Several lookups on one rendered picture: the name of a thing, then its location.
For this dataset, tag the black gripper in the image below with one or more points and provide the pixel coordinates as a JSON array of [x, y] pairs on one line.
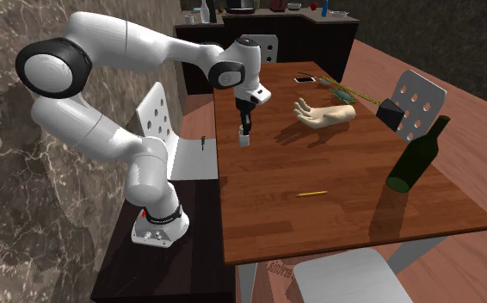
[[244, 105]]

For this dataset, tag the dark robot stand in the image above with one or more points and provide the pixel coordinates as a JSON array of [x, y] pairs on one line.
[[159, 268]]

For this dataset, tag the teal green scissors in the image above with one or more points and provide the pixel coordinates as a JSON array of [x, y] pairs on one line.
[[344, 96]]

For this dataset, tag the beige hand model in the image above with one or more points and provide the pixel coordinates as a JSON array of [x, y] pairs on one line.
[[325, 115]]

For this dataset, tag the black box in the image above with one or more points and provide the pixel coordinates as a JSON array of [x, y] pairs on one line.
[[390, 113]]

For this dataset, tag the dark kitchen counter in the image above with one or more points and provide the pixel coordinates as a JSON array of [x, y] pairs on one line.
[[306, 37]]

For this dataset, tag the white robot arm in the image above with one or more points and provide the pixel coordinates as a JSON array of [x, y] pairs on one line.
[[101, 42]]

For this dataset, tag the brown wooden table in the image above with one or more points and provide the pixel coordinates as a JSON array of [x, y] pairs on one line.
[[310, 168]]

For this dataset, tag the dark green wine bottle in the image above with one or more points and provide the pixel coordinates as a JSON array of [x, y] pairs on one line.
[[415, 157]]

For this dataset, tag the smartphone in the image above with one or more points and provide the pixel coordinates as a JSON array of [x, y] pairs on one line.
[[304, 79]]

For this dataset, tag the yellow pencil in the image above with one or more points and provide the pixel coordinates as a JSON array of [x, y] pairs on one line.
[[311, 194]]

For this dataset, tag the small white cup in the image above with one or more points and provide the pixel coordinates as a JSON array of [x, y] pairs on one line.
[[244, 140]]

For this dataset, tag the small black pen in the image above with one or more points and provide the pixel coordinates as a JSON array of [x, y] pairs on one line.
[[203, 142]]

